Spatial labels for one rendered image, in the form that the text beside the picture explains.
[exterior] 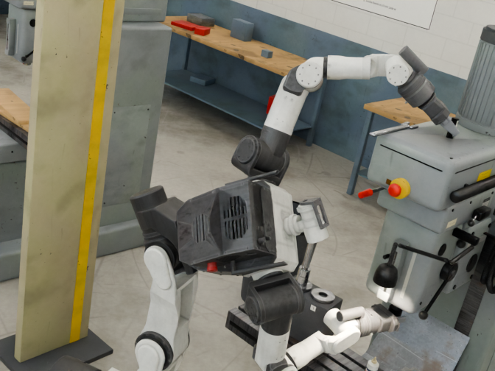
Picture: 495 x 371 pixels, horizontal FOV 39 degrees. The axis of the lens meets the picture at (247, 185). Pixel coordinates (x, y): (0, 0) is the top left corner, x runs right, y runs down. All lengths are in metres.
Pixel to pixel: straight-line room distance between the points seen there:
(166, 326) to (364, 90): 5.33
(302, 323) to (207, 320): 1.75
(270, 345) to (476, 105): 1.00
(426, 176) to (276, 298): 0.55
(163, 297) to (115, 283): 2.38
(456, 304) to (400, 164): 0.88
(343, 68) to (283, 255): 0.58
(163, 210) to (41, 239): 1.45
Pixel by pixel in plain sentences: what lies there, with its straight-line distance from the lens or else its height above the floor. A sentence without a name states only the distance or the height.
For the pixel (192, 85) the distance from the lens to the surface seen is 8.33.
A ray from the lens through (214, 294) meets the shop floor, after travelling 4.68.
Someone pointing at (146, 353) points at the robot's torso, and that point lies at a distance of 2.40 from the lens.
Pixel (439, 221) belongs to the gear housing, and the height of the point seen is 1.68.
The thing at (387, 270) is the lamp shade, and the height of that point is 1.50.
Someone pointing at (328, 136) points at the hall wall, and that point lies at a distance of 7.71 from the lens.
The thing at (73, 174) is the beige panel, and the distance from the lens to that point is 3.50.
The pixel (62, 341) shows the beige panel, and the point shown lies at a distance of 4.02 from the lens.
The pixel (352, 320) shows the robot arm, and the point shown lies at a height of 1.26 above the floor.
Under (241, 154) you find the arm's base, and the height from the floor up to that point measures 1.75.
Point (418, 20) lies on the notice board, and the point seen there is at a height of 1.59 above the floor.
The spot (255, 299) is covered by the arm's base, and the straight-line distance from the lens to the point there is 1.99.
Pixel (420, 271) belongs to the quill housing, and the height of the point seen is 1.48.
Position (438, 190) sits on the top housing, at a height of 1.80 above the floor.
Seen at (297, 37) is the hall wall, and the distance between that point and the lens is 7.88.
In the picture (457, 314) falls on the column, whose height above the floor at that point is 1.15.
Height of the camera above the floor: 2.49
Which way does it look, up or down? 23 degrees down
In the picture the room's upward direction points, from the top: 11 degrees clockwise
